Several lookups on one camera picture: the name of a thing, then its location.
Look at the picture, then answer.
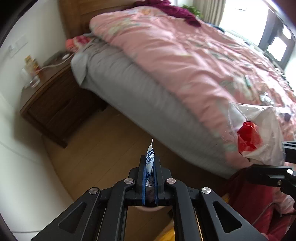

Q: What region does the glass cup on nightstand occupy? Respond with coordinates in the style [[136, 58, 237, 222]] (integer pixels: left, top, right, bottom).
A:
[[21, 68, 40, 89]]

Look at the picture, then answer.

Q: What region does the potted green plant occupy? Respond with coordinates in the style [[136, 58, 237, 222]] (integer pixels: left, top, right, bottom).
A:
[[181, 4, 203, 19]]

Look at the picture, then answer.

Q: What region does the red floral pillow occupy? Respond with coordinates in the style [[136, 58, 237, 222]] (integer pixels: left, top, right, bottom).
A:
[[65, 35, 92, 53]]

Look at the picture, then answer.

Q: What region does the maroon cloth on bed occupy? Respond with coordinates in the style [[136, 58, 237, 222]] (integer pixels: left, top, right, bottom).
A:
[[133, 0, 201, 28]]

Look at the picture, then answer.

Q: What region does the wooden nightstand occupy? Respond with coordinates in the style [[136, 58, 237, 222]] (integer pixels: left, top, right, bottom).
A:
[[20, 60, 108, 148]]

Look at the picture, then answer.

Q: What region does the small white blue sachet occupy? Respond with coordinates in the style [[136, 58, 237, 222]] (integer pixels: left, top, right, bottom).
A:
[[145, 140, 154, 187]]

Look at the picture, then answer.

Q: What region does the beige curtain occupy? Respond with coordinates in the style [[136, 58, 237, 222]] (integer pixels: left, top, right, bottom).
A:
[[193, 0, 226, 26]]

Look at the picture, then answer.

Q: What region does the grey bed sheet mattress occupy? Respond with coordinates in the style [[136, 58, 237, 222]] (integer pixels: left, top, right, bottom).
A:
[[71, 42, 237, 178]]

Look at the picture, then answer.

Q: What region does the wooden headboard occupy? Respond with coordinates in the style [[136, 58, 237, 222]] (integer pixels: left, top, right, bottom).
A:
[[59, 0, 134, 39]]

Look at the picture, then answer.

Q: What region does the clear plastic bag red content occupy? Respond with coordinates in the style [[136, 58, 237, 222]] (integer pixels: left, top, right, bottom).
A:
[[228, 103, 288, 166]]

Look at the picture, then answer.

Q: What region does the pink floral duvet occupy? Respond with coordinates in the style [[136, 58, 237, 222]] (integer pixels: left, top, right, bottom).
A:
[[89, 6, 295, 168]]

